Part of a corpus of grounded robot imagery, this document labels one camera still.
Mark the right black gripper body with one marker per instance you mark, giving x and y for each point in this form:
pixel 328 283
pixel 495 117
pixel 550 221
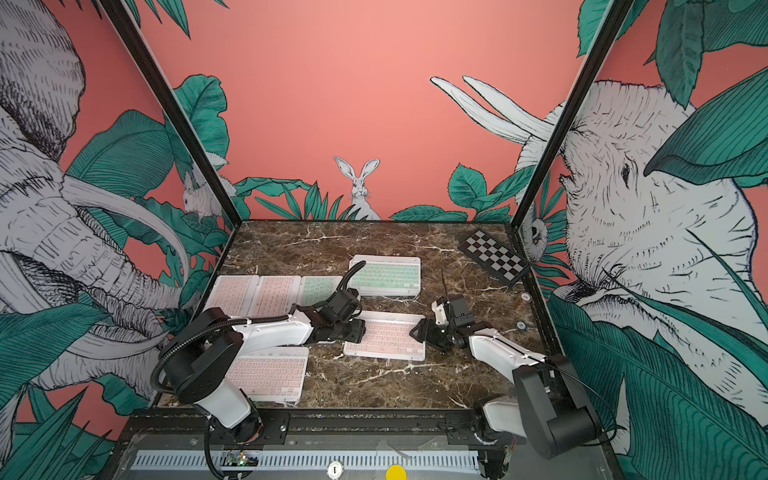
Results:
pixel 439 336

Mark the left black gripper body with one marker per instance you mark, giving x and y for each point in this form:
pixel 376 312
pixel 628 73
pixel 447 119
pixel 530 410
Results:
pixel 354 331

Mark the pink keyboard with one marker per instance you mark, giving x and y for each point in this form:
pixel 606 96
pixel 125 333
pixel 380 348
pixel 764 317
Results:
pixel 275 296
pixel 271 375
pixel 233 294
pixel 387 336

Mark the green keyboard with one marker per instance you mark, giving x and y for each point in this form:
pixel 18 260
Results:
pixel 387 276
pixel 314 289

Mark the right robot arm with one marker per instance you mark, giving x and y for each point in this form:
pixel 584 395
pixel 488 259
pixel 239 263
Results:
pixel 551 409

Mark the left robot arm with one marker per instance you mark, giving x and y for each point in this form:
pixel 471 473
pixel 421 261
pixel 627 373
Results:
pixel 194 365

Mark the checkerboard calibration plate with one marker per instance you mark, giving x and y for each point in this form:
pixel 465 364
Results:
pixel 499 261

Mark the yellow round button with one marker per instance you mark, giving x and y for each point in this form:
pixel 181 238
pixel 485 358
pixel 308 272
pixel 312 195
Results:
pixel 396 472

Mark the white vented strip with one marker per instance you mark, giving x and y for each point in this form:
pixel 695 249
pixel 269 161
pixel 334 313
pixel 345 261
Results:
pixel 307 460

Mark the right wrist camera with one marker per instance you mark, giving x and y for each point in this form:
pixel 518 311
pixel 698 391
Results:
pixel 441 309

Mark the black mounting rail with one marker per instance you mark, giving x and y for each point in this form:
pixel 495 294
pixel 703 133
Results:
pixel 462 427

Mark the black frame post right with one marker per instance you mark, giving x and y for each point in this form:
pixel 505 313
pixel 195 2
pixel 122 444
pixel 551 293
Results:
pixel 614 17

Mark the black frame post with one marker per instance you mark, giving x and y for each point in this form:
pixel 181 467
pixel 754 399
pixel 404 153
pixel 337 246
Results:
pixel 614 17
pixel 124 24

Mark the black frame post left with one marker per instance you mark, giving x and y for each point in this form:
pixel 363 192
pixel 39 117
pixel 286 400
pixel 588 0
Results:
pixel 124 24

